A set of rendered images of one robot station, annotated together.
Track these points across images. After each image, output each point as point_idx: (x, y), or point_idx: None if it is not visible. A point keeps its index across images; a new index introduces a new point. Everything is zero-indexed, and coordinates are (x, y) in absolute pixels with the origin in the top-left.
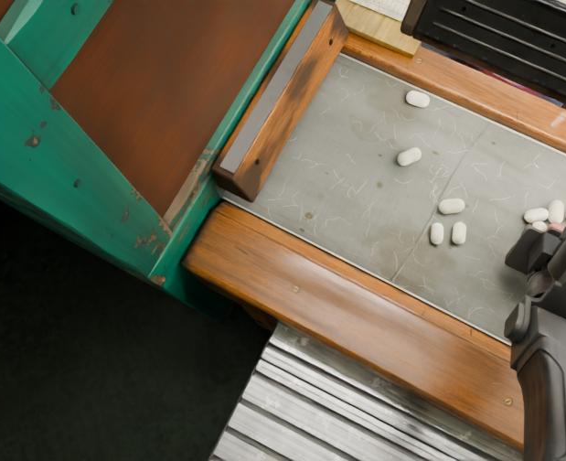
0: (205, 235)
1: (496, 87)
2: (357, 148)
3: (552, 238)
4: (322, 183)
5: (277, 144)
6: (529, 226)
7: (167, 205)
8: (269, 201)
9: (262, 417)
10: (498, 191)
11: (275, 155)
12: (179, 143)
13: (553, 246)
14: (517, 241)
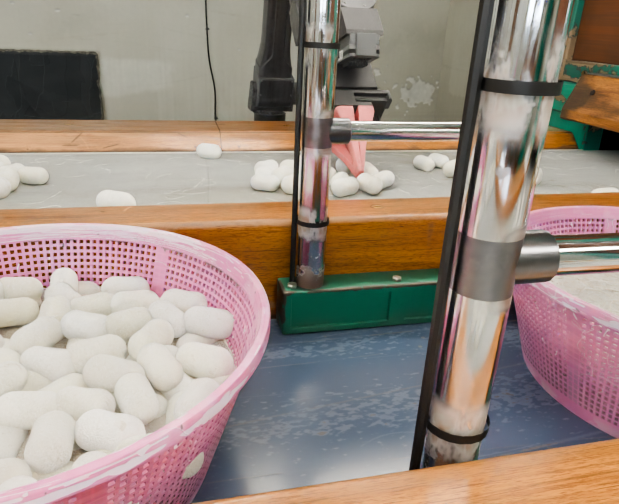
0: (552, 127)
1: (570, 204)
2: (572, 178)
3: (367, 81)
4: (551, 164)
5: (605, 109)
6: (390, 94)
7: (581, 56)
8: (558, 154)
9: None
10: (434, 189)
11: (594, 114)
12: (618, 9)
13: (363, 69)
14: (384, 109)
